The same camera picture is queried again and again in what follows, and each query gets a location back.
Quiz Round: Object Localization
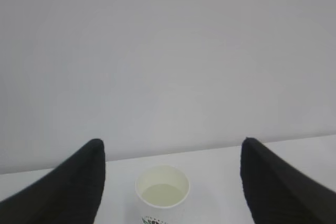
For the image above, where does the white paper cup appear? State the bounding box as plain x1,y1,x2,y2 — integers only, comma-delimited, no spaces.
135,165,190,223

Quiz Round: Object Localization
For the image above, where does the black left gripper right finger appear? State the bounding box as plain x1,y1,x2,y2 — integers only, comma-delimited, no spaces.
240,138,335,223

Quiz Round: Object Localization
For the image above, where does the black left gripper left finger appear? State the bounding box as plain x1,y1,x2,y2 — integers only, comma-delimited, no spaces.
1,138,106,223

